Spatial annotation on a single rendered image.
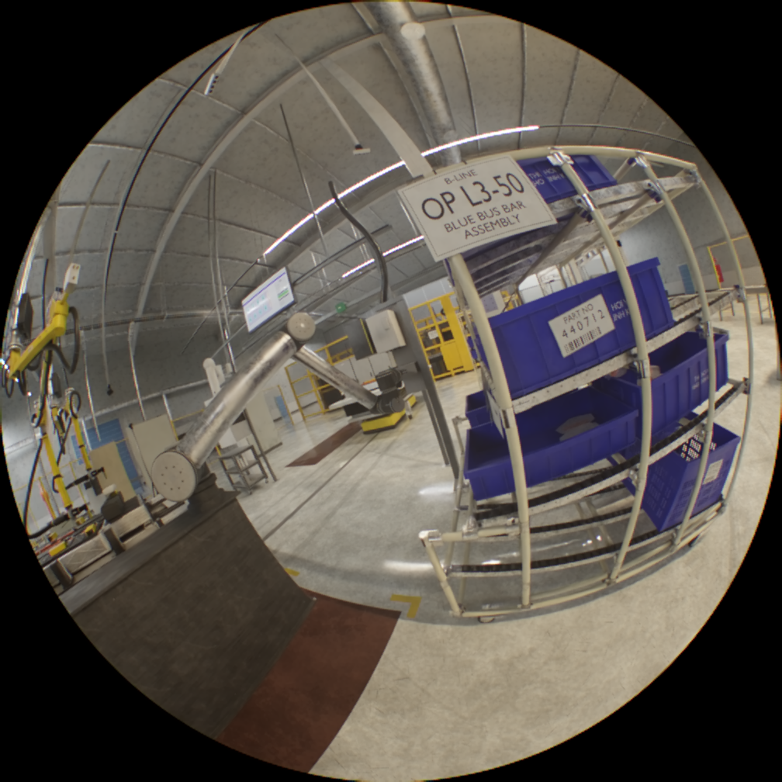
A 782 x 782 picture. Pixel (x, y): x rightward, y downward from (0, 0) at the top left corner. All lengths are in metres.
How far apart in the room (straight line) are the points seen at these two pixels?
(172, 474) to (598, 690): 1.77
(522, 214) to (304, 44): 9.00
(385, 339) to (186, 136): 9.37
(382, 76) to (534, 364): 9.99
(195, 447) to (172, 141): 9.53
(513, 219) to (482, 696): 1.53
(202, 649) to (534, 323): 1.74
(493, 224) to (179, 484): 1.21
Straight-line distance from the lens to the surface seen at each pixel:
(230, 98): 9.48
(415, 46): 7.19
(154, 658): 1.42
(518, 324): 0.56
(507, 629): 1.31
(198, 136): 9.87
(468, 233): 0.54
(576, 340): 0.59
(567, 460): 0.80
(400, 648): 1.38
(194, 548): 1.28
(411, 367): 1.78
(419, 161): 3.35
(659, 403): 0.93
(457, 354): 9.03
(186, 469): 1.00
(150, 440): 6.51
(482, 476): 0.76
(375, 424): 4.85
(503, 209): 0.58
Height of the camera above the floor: 1.23
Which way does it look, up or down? 6 degrees down
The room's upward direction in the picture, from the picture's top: 20 degrees counter-clockwise
